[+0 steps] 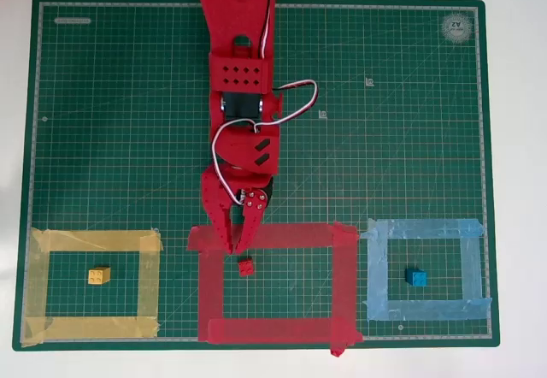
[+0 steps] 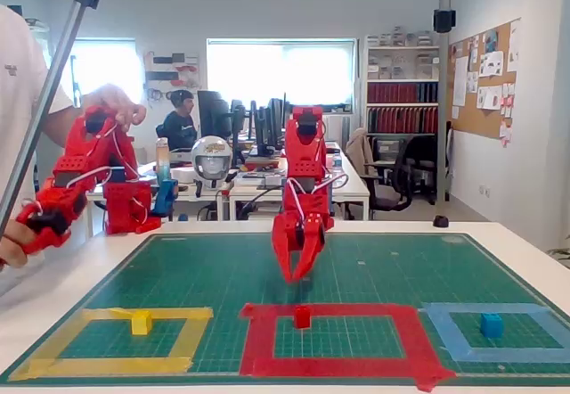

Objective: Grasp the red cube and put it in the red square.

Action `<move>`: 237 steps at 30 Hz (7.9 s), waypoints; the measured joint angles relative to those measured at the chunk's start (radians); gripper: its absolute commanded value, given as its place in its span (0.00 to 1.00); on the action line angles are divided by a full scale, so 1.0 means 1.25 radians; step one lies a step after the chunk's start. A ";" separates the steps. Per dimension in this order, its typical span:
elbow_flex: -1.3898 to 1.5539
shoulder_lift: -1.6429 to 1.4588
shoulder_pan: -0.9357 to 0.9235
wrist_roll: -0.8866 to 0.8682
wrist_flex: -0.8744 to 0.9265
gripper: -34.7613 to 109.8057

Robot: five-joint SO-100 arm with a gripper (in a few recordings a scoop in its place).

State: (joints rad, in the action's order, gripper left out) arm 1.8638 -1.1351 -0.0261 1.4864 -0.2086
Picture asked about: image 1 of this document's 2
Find red tape square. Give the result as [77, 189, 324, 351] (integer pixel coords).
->
[186, 220, 364, 357]

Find yellow tape square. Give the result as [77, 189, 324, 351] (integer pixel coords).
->
[20, 227, 165, 348]

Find yellow lego brick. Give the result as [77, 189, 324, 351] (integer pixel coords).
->
[87, 266, 112, 286]

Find blue tape square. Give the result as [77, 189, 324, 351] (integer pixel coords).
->
[360, 217, 493, 322]

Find blue lego brick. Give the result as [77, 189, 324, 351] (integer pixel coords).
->
[404, 267, 428, 288]

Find green cutting mat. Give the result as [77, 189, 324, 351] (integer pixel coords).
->
[11, 0, 501, 352]

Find white servo cable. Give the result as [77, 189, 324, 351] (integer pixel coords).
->
[211, 118, 260, 206]
[257, 0, 279, 61]
[254, 78, 320, 135]

